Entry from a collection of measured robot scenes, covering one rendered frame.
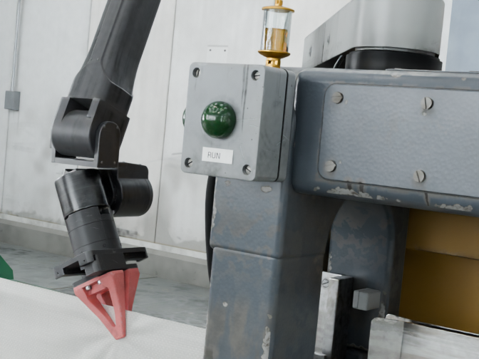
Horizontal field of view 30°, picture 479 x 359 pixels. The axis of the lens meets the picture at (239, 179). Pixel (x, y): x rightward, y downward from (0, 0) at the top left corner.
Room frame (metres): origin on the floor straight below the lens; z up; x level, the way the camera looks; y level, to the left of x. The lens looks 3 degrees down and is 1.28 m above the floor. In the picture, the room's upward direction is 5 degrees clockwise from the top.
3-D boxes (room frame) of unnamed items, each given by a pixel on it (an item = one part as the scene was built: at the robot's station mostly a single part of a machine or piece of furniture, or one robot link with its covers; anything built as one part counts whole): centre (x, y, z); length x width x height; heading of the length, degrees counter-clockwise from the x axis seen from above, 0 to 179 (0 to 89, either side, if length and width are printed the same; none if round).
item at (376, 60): (0.85, -0.13, 1.35); 0.09 x 0.09 x 0.03
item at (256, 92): (0.73, 0.01, 1.28); 0.08 x 0.05 x 0.09; 55
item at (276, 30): (0.78, -0.02, 1.37); 0.03 x 0.02 x 0.03; 55
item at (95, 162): (1.12, 0.17, 1.21); 0.11 x 0.09 x 0.12; 144
